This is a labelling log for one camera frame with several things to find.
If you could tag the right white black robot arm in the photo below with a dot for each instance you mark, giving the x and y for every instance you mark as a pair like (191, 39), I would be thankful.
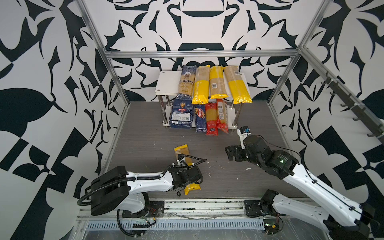
(338, 216)

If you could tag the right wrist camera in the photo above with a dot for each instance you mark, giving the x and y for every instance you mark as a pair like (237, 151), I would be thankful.
(243, 132)

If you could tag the dark wall hook rack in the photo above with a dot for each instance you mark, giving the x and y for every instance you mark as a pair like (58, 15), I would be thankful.
(361, 111)

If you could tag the dark spaghetti pack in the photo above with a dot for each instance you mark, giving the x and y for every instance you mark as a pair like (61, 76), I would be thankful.
(186, 83)

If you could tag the yellow spaghetti bag narrow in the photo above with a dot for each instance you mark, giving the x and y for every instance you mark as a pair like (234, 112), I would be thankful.
(217, 83)

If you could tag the blue Barilla spaghetti box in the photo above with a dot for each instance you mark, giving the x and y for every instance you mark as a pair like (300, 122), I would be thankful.
(200, 119)

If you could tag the white slotted cable duct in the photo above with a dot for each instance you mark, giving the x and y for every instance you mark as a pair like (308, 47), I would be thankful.
(203, 224)

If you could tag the red spaghetti bag labelled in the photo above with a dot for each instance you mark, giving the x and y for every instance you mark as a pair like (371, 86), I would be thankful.
(222, 114)

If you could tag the small circuit board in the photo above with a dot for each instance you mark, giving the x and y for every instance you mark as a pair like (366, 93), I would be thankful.
(272, 226)

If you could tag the white two-tier metal shelf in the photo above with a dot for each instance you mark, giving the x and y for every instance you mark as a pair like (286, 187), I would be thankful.
(168, 86)

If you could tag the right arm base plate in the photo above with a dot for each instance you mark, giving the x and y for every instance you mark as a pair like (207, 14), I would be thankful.
(260, 208)

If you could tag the dark blue Barilla pasta bag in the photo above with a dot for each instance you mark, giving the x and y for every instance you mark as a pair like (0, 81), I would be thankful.
(182, 114)

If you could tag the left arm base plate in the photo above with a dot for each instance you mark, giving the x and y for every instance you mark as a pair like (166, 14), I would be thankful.
(154, 209)

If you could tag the yellow Pastatime bag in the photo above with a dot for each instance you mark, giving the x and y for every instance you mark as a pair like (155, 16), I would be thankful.
(201, 86)
(186, 161)

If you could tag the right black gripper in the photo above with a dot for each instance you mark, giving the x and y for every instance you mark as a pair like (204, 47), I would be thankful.
(238, 149)

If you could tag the yellow Pastatime bag barcode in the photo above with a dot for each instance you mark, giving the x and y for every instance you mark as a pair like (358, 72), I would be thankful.
(236, 85)

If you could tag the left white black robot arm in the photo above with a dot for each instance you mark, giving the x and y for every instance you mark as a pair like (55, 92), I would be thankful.
(119, 189)

